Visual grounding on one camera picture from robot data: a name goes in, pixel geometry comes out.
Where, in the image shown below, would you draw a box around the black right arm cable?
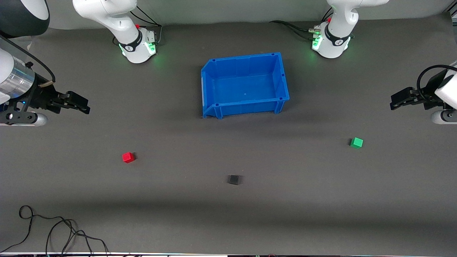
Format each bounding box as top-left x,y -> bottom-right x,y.
0,35 -> 56,84

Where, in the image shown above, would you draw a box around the thin black floor cable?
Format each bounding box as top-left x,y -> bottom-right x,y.
0,205 -> 109,256

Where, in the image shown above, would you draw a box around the black right base cables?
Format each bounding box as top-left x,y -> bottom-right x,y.
130,5 -> 163,46

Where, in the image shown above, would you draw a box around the blue plastic storage bin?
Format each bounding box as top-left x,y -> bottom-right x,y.
201,52 -> 290,119

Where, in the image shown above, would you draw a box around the dark grey table mat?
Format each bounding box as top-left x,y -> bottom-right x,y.
0,12 -> 457,255

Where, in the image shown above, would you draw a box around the black base cables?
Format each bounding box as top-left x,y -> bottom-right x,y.
270,7 -> 334,40
130,5 -> 163,46

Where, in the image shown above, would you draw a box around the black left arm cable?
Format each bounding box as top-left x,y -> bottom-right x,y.
417,64 -> 457,101

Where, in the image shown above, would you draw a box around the black left base cables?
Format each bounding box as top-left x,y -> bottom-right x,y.
270,7 -> 334,40

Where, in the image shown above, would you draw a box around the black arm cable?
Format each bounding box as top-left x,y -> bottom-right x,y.
417,64 -> 457,101
0,35 -> 56,84

